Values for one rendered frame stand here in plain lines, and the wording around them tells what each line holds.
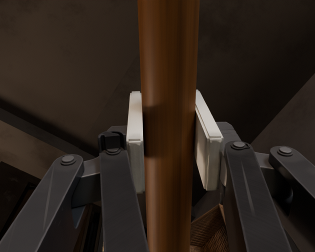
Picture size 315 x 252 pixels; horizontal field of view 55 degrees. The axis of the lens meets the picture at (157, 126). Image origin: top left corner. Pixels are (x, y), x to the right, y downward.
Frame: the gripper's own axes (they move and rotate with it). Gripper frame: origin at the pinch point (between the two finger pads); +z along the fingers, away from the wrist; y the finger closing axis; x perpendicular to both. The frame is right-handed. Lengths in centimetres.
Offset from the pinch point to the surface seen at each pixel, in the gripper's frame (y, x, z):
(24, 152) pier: -128, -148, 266
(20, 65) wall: -121, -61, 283
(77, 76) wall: -68, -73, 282
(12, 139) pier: -137, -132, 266
